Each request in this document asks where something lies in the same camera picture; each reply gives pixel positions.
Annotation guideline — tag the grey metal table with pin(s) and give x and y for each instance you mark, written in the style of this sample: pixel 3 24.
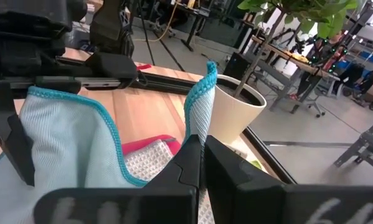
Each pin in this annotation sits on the grey metal table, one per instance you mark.
pixel 366 140

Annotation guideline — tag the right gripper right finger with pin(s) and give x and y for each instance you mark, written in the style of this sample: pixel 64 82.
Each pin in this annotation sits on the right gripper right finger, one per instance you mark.
pixel 229 174

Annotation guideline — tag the pink plastic bin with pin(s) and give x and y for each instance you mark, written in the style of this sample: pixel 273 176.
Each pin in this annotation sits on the pink plastic bin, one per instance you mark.
pixel 149 141

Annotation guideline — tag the person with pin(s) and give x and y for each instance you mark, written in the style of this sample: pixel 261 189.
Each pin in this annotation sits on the person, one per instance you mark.
pixel 307 84

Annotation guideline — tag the wooden top workbench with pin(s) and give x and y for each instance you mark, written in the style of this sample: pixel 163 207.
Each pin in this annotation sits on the wooden top workbench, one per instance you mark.
pixel 286 57

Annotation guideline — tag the black computer tower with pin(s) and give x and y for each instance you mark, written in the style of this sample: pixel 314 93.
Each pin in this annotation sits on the black computer tower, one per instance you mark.
pixel 237 66

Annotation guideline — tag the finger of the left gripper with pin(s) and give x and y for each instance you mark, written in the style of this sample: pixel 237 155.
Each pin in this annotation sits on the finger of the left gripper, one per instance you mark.
pixel 8 130

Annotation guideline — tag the green plant in white pot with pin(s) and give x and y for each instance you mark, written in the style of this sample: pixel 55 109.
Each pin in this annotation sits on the green plant in white pot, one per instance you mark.
pixel 233 112

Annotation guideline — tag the grey microfiber towel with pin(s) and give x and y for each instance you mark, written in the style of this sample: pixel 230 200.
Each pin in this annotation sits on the grey microfiber towel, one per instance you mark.
pixel 149 158

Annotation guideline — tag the black metal rig frame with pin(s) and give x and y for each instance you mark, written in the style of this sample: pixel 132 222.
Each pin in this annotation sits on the black metal rig frame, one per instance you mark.
pixel 167 83

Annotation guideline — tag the teal blue microfiber towel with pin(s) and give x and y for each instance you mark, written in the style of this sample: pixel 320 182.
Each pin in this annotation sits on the teal blue microfiber towel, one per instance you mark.
pixel 64 140

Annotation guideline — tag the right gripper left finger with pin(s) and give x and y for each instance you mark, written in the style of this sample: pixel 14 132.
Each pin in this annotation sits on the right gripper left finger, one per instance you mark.
pixel 183 171

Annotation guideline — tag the black background robot arm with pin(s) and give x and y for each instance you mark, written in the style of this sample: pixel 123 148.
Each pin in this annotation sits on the black background robot arm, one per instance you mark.
pixel 295 42

